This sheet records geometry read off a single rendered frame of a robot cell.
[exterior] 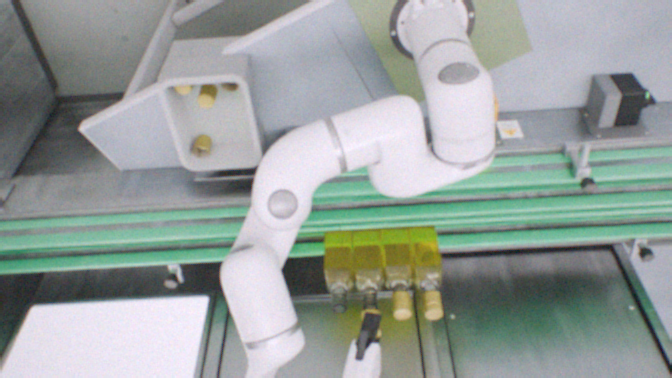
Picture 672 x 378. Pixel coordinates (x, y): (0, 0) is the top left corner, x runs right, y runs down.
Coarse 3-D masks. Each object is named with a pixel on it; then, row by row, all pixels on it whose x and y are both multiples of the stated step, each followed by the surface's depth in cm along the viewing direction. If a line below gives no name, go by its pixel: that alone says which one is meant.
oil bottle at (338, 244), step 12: (324, 240) 121; (336, 240) 120; (348, 240) 120; (324, 252) 118; (336, 252) 117; (348, 252) 117; (324, 264) 116; (336, 264) 115; (348, 264) 115; (336, 276) 113; (348, 276) 113; (348, 288) 115
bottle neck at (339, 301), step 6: (336, 288) 112; (342, 288) 113; (336, 294) 111; (342, 294) 111; (336, 300) 110; (342, 300) 110; (336, 306) 111; (342, 306) 111; (336, 312) 111; (342, 312) 111
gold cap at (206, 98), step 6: (204, 84) 120; (210, 84) 120; (204, 90) 118; (210, 90) 119; (216, 90) 121; (198, 96) 117; (204, 96) 117; (210, 96) 117; (198, 102) 118; (204, 102) 118; (210, 102) 118; (204, 108) 119
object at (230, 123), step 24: (168, 96) 116; (192, 96) 122; (216, 96) 123; (240, 96) 123; (168, 120) 118; (192, 120) 126; (216, 120) 126; (240, 120) 127; (192, 144) 129; (216, 144) 130; (240, 144) 130; (192, 168) 126; (216, 168) 126
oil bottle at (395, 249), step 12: (384, 228) 121; (396, 228) 121; (384, 240) 119; (396, 240) 119; (408, 240) 119; (384, 252) 117; (396, 252) 116; (408, 252) 116; (384, 264) 115; (396, 264) 114; (408, 264) 114; (384, 276) 115; (396, 276) 113; (408, 276) 113; (408, 288) 115
